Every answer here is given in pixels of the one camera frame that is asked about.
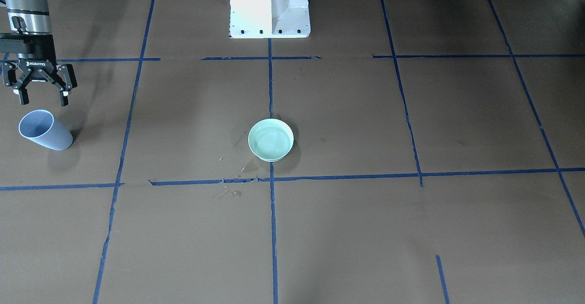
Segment mint green bowl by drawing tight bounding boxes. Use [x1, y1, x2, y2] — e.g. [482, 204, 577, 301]
[247, 118, 294, 162]

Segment brown paper table cover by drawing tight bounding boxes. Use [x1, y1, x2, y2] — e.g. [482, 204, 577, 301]
[1, 0, 584, 304]

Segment blue-grey plastic cup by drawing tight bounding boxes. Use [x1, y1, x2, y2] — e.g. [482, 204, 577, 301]
[17, 109, 73, 151]

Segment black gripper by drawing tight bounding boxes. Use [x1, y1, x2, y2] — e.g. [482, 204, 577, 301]
[0, 33, 78, 107]

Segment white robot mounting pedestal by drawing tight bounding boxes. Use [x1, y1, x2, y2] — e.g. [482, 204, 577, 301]
[229, 0, 311, 39]

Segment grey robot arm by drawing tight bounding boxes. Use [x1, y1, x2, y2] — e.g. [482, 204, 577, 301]
[0, 0, 78, 107]

